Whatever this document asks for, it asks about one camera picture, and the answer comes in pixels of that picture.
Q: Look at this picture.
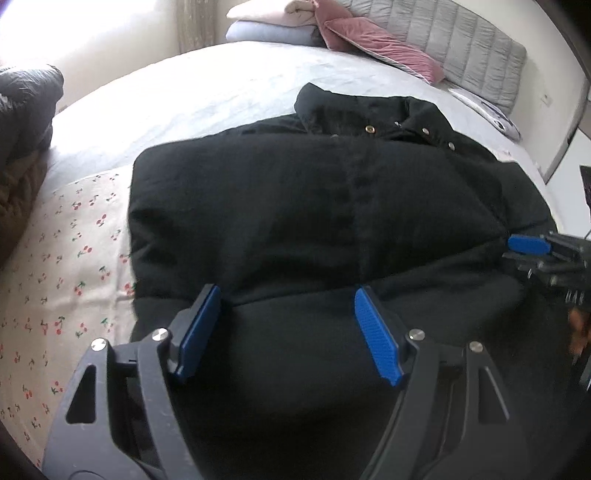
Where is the dark grey puffer jacket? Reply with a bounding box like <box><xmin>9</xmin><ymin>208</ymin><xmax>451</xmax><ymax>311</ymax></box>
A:
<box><xmin>0</xmin><ymin>65</ymin><xmax>64</xmax><ymax>160</ymax></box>

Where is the beige folded blanket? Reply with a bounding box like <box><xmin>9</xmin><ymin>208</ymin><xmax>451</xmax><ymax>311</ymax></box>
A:
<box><xmin>284</xmin><ymin>0</ymin><xmax>325</xmax><ymax>30</ymax></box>

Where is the cream folded blanket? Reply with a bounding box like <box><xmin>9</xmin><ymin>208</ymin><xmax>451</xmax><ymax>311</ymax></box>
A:
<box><xmin>226</xmin><ymin>4</ymin><xmax>296</xmax><ymax>24</ymax></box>

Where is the pink velvet pillow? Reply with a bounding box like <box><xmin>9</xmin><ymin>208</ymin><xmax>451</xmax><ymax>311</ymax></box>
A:
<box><xmin>311</xmin><ymin>0</ymin><xmax>447</xmax><ymax>85</ymax></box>

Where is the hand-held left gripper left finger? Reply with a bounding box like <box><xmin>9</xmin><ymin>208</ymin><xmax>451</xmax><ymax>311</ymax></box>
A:
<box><xmin>41</xmin><ymin>284</ymin><xmax>222</xmax><ymax>480</ymax></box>

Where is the grey padded headboard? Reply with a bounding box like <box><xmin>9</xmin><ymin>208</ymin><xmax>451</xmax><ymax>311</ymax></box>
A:
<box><xmin>344</xmin><ymin>0</ymin><xmax>528</xmax><ymax>117</ymax></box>

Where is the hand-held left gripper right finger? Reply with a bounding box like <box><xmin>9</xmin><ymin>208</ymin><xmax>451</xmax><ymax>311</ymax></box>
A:
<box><xmin>354</xmin><ymin>286</ymin><xmax>527</xmax><ymax>480</ymax></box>

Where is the person's right hand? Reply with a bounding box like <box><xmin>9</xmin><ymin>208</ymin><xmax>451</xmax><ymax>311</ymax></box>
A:
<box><xmin>567</xmin><ymin>307</ymin><xmax>591</xmax><ymax>367</ymax></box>

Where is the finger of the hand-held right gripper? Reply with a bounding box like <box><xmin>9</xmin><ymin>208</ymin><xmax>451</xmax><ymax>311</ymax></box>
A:
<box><xmin>501</xmin><ymin>252</ymin><xmax>561</xmax><ymax>288</ymax></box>
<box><xmin>507</xmin><ymin>234</ymin><xmax>554</xmax><ymax>256</ymax></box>

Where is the brown cloth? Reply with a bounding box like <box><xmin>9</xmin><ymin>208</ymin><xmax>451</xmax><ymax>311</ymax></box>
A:
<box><xmin>0</xmin><ymin>148</ymin><xmax>48</xmax><ymax>271</ymax></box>

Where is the printed white cushion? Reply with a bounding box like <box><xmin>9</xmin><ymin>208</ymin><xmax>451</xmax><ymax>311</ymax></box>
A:
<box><xmin>449</xmin><ymin>87</ymin><xmax>522</xmax><ymax>142</ymax></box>

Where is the light blue pillow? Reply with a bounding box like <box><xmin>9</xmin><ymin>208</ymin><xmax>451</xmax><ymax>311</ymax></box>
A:
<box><xmin>225</xmin><ymin>21</ymin><xmax>327</xmax><ymax>48</ymax></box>

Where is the black jacket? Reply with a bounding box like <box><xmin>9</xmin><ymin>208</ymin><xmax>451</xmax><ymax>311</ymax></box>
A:
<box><xmin>127</xmin><ymin>83</ymin><xmax>585</xmax><ymax>480</ymax></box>

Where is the cherry print bed sheet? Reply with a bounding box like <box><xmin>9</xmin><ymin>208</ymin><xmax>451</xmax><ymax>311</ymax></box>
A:
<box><xmin>0</xmin><ymin>166</ymin><xmax>139</xmax><ymax>457</ymax></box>

